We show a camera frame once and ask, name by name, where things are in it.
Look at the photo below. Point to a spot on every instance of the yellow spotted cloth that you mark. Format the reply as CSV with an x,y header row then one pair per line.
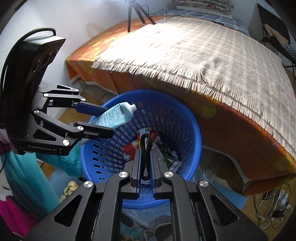
x,y
69,188

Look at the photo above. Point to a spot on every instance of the striped cloth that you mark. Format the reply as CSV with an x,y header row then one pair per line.
x,y
290,48

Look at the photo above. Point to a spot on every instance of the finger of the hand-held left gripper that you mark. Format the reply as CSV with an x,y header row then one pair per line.
x,y
90,109
97,132

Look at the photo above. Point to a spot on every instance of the white power strip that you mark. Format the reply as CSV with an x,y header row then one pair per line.
x,y
281,204

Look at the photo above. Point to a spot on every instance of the blue plastic basket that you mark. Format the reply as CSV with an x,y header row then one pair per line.
x,y
185,129

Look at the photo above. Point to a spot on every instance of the black tripod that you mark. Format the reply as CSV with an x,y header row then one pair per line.
x,y
130,16

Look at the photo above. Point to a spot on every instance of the pink cloth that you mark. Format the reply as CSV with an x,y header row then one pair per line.
x,y
13,213

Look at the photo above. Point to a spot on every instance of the light blue tube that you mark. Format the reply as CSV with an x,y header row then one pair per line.
x,y
115,115

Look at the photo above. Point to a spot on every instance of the blue mat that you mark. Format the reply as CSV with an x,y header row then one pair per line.
x,y
229,197

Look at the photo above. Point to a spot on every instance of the teal clothing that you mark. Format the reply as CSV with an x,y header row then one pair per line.
x,y
23,176

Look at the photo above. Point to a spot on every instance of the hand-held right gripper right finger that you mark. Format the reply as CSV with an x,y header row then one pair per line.
x,y
153,185

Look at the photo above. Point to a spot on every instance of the orange tablecloth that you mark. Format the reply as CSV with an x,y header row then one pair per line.
x,y
231,132

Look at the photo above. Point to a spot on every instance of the beige plaid blanket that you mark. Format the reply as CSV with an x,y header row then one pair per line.
x,y
185,51

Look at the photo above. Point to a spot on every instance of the black switch box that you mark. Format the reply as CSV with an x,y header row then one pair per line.
x,y
217,23

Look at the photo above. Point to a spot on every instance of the beige cloth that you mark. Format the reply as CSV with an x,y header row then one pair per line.
x,y
275,34

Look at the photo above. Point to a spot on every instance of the black folding chair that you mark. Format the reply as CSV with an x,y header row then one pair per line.
x,y
275,20

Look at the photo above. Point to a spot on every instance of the blue checked bed sheet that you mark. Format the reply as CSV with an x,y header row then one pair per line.
x,y
231,23

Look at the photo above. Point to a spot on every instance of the folded floral quilt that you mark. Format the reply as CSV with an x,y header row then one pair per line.
x,y
203,5

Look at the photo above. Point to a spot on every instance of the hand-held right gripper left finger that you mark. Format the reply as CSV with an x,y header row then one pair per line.
x,y
139,180

